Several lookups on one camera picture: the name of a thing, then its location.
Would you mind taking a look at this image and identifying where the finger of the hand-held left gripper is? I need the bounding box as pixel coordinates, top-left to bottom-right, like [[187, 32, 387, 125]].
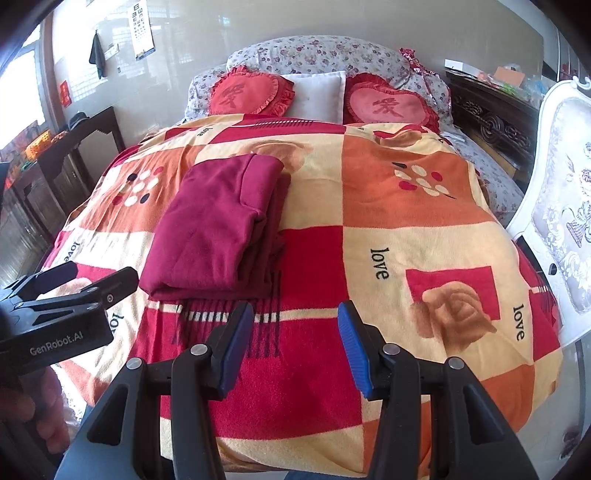
[[0, 261, 78, 303], [9, 267, 139, 319]]

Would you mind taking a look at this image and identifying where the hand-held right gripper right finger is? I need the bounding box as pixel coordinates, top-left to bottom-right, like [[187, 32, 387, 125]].
[[337, 300, 539, 480]]

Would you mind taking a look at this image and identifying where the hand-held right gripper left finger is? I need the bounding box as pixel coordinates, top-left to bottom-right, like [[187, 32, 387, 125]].
[[69, 301, 256, 480]]

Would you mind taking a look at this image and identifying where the maroon sweater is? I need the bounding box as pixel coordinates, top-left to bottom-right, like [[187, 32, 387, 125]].
[[139, 154, 291, 303]]

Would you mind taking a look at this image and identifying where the person's left hand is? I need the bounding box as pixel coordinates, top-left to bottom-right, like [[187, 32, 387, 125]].
[[0, 369, 70, 455]]

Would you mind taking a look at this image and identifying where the orange basket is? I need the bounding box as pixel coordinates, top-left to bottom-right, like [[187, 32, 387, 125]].
[[25, 130, 52, 160]]

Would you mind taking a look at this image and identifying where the printed orange red blanket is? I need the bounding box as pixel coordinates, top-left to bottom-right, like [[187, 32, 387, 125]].
[[39, 113, 565, 480]]

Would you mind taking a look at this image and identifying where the red printed box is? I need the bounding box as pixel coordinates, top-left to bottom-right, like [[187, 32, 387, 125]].
[[0, 121, 40, 162]]

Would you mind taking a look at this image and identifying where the dark wooden table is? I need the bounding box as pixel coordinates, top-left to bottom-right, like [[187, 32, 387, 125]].
[[4, 106, 127, 241]]

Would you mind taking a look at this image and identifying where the window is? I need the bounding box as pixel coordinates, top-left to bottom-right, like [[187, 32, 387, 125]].
[[0, 46, 51, 148]]

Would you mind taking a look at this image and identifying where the floral bed sheet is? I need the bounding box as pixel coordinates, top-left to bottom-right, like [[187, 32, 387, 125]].
[[441, 129, 525, 222]]

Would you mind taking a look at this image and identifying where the dark hanging cloth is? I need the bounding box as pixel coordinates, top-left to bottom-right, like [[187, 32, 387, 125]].
[[89, 32, 108, 78]]

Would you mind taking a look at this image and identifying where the red heart pillow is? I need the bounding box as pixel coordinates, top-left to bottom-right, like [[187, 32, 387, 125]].
[[344, 72, 441, 132], [208, 65, 296, 117]]

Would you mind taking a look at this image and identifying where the white ornate chair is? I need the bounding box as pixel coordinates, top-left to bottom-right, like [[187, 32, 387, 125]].
[[505, 76, 591, 344]]

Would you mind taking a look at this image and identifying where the white pillow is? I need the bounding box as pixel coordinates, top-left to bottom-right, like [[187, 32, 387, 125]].
[[279, 71, 347, 125]]

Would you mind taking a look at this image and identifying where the eye chart poster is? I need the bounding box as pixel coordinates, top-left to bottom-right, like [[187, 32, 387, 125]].
[[130, 0, 157, 61]]

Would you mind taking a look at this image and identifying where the dark carved wooden cabinet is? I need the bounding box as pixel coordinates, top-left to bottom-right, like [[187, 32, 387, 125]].
[[445, 69, 543, 185]]

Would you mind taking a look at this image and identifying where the red shiny wrapped bundle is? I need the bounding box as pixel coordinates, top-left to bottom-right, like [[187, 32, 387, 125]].
[[399, 46, 451, 93]]

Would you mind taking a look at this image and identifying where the orange box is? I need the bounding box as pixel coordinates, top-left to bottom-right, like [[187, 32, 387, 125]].
[[493, 66, 525, 86]]

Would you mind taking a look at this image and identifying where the pile of colourful small things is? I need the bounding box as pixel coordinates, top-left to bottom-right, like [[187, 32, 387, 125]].
[[478, 71, 552, 100]]

